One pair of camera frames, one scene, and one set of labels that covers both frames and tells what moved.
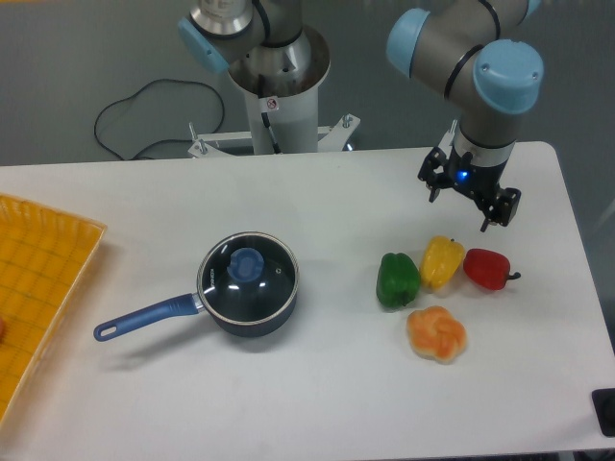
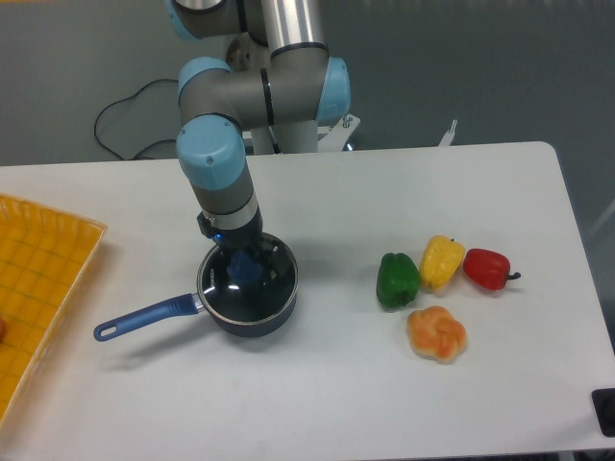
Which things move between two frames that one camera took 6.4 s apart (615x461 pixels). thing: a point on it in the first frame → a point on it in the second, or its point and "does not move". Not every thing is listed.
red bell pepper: x=488 y=269 does not move
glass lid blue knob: x=248 y=279 does not move
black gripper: x=476 y=181 → x=247 y=236
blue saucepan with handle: x=187 y=304 does not move
